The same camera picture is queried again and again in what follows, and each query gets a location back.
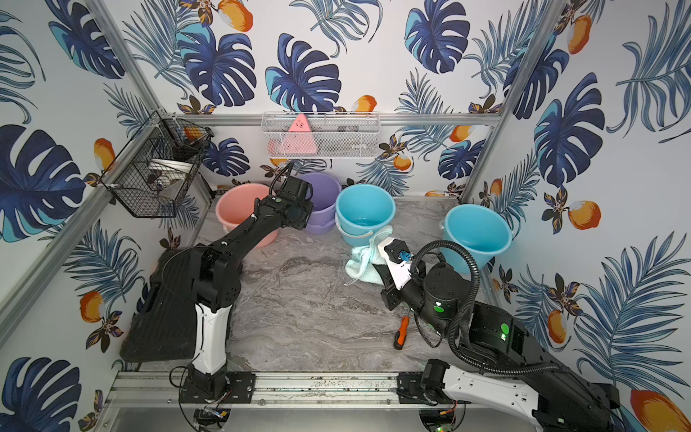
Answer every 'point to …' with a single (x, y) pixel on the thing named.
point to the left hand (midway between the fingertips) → (314, 221)
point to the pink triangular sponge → (299, 139)
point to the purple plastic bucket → (326, 193)
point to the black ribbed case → (164, 326)
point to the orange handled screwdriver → (401, 334)
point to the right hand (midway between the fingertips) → (377, 254)
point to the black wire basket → (158, 166)
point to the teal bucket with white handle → (362, 210)
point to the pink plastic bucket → (237, 202)
